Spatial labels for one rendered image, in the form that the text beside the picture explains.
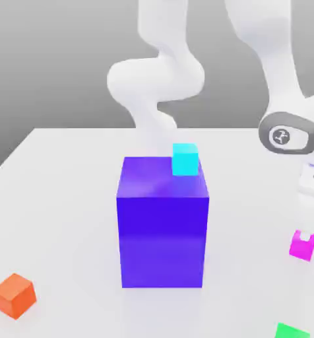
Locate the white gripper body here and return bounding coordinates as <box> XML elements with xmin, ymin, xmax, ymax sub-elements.
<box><xmin>296</xmin><ymin>164</ymin><xmax>314</xmax><ymax>199</ymax></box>

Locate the small magenta cube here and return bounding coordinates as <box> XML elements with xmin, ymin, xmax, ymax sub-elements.
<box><xmin>288</xmin><ymin>229</ymin><xmax>314</xmax><ymax>263</ymax></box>

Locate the small green cube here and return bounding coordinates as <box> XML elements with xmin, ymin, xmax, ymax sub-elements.
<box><xmin>274</xmin><ymin>322</ymin><xmax>311</xmax><ymax>338</ymax></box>

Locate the small cyan cube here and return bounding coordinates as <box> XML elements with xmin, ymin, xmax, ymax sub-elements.
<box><xmin>172</xmin><ymin>143</ymin><xmax>199</xmax><ymax>177</ymax></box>

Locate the small orange cube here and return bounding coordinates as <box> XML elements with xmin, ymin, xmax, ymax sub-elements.
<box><xmin>0</xmin><ymin>273</ymin><xmax>38</xmax><ymax>321</ymax></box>

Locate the large purple box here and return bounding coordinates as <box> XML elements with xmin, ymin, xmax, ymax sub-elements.
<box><xmin>116</xmin><ymin>156</ymin><xmax>210</xmax><ymax>289</ymax></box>

